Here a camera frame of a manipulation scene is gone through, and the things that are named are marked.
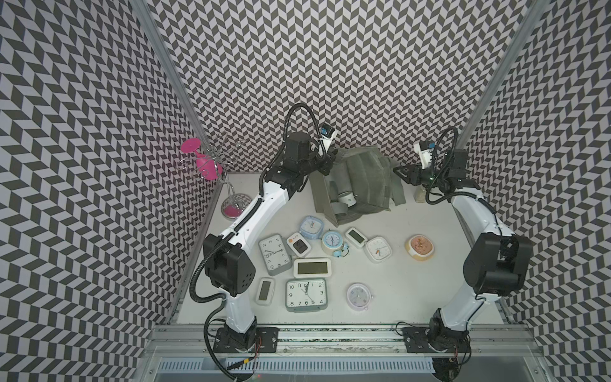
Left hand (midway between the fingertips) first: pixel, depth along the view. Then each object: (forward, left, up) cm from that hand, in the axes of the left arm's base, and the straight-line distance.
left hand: (335, 151), depth 77 cm
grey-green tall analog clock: (-21, +22, -33) cm, 45 cm away
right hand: (0, -23, -10) cm, 25 cm away
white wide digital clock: (-27, +8, -32) cm, 42 cm away
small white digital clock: (-13, -10, -35) cm, 38 cm away
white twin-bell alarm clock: (+1, -6, -26) cm, 27 cm away
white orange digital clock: (-17, +14, -31) cm, 38 cm away
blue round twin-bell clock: (-17, 0, -32) cm, 36 cm away
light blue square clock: (-9, +9, -33) cm, 35 cm away
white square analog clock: (-20, -17, -32) cm, 41 cm away
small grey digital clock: (-34, +24, -33) cm, 53 cm away
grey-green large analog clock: (-36, +10, -33) cm, 50 cm away
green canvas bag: (+6, -14, -16) cm, 22 cm away
